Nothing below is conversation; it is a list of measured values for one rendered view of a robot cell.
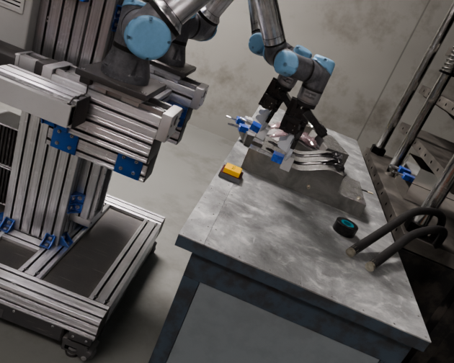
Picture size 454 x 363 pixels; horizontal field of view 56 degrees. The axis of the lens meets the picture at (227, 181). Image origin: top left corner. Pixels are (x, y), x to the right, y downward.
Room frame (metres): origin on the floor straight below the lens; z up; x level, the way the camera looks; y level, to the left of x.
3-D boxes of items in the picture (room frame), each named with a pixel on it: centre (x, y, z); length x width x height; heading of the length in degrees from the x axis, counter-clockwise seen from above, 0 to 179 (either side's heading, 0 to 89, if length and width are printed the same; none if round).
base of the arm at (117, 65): (1.32, 0.42, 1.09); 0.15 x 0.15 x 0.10
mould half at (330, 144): (2.06, -0.21, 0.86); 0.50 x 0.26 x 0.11; 105
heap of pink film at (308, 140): (2.05, -0.21, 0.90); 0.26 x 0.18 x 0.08; 105
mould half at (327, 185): (1.70, -0.28, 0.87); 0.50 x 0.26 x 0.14; 88
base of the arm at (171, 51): (1.82, 0.43, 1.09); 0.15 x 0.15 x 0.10
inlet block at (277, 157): (1.48, -0.13, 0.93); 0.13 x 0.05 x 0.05; 88
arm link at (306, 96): (1.47, -0.15, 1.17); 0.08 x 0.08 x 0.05
